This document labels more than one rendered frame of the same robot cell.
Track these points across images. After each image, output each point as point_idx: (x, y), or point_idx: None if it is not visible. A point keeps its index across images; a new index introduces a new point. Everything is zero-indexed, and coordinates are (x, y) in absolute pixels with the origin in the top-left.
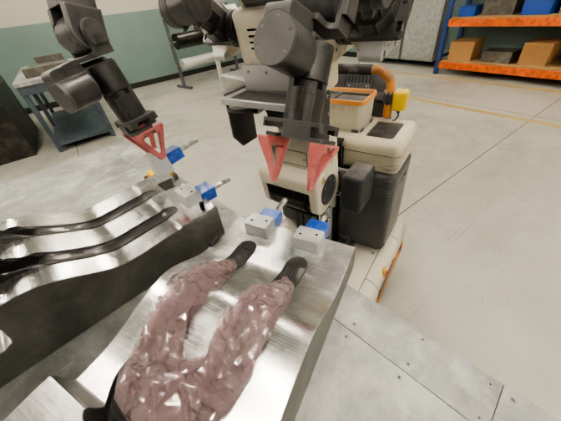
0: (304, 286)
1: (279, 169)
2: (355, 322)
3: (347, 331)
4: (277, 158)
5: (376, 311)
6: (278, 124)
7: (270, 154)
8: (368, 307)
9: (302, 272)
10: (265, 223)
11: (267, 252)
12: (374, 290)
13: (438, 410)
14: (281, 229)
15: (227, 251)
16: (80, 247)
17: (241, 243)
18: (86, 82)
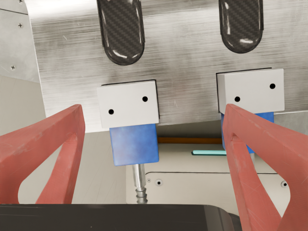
0: (84, 3)
1: (229, 158)
2: (19, 28)
3: (23, 10)
4: (260, 195)
5: (1, 61)
6: None
7: (270, 142)
8: (14, 62)
9: (106, 34)
10: (235, 90)
11: (193, 41)
12: (127, 199)
13: None
14: (204, 113)
15: (273, 0)
16: None
17: (260, 35)
18: None
